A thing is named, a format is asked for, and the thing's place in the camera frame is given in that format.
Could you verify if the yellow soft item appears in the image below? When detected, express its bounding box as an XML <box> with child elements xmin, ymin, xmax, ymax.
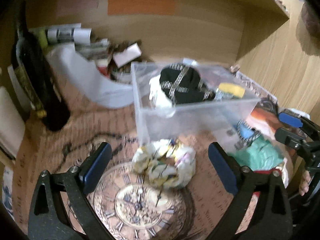
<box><xmin>218</xmin><ymin>82</ymin><xmax>246</xmax><ymax>98</ymax></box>

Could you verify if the person's hand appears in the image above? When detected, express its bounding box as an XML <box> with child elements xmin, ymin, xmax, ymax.
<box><xmin>299</xmin><ymin>171</ymin><xmax>311</xmax><ymax>196</ymax></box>

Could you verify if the green knitted cloth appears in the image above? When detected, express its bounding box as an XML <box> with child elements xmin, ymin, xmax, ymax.
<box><xmin>227</xmin><ymin>135</ymin><xmax>284</xmax><ymax>171</ymax></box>

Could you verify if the red cloth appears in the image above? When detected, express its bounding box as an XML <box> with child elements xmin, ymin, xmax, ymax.
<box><xmin>253</xmin><ymin>168</ymin><xmax>282</xmax><ymax>180</ymax></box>

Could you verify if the clock print table mat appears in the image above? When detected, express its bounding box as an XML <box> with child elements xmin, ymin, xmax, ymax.
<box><xmin>11</xmin><ymin>69</ymin><xmax>295</xmax><ymax>240</ymax></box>

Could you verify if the crumpled floral white cloth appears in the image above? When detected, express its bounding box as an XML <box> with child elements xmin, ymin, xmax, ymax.
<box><xmin>132</xmin><ymin>139</ymin><xmax>196</xmax><ymax>189</ymax></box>

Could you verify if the black cloth with silver trim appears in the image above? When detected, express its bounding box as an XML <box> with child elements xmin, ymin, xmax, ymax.
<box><xmin>159</xmin><ymin>63</ymin><xmax>215</xmax><ymax>105</ymax></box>

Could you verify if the clear plastic box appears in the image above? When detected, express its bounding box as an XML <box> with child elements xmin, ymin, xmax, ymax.
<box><xmin>131</xmin><ymin>62</ymin><xmax>260</xmax><ymax>145</ymax></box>

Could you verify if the white fabric bag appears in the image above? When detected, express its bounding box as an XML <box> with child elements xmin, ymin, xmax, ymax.
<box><xmin>46</xmin><ymin>43</ymin><xmax>134</xmax><ymax>109</ymax></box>

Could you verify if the white cloth in box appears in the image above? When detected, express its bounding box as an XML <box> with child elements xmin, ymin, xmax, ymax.
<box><xmin>149</xmin><ymin>75</ymin><xmax>175</xmax><ymax>118</ymax></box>

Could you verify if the dark glass bottle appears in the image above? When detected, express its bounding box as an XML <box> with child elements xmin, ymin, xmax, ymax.
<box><xmin>11</xmin><ymin>1</ymin><xmax>71</xmax><ymax>132</ymax></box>

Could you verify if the small white box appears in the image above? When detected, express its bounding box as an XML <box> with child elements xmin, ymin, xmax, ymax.
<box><xmin>113</xmin><ymin>42</ymin><xmax>142</xmax><ymax>68</ymax></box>

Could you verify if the orange paper label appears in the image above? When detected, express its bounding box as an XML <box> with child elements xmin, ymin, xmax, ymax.
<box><xmin>107</xmin><ymin>0</ymin><xmax>177</xmax><ymax>16</ymax></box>

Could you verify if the pink paper label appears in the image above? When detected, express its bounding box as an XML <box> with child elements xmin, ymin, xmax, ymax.
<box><xmin>56</xmin><ymin>0</ymin><xmax>99</xmax><ymax>17</ymax></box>

